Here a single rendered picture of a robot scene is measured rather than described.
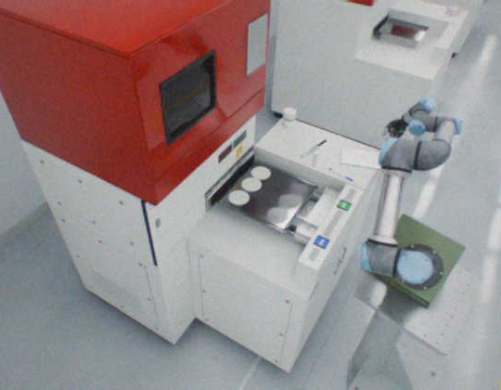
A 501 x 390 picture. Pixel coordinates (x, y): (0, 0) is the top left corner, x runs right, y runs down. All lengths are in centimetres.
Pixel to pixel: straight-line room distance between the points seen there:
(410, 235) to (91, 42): 141
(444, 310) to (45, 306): 225
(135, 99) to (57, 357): 181
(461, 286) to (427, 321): 27
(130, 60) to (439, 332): 150
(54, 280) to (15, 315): 29
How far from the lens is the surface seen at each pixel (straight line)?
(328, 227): 188
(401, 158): 169
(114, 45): 126
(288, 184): 212
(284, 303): 190
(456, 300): 201
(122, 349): 265
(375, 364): 249
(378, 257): 169
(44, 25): 146
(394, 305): 189
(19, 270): 318
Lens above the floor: 233
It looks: 45 degrees down
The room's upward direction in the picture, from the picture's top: 3 degrees clockwise
